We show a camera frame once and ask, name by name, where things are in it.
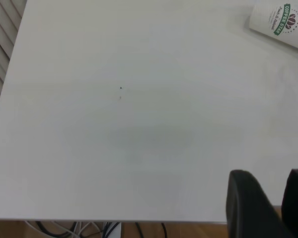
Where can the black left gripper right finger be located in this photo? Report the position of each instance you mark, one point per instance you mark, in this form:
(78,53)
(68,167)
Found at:
(296,203)

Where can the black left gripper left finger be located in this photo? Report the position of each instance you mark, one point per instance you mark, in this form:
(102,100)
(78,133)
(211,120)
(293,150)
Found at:
(248,208)

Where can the white Coffee Star paper cup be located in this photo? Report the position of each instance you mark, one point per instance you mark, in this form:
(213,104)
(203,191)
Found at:
(265,21)

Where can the white table leg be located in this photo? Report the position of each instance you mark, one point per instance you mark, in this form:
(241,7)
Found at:
(116,231)

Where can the white slatted panel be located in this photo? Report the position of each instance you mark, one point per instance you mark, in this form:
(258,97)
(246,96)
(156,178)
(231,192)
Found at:
(1,42)

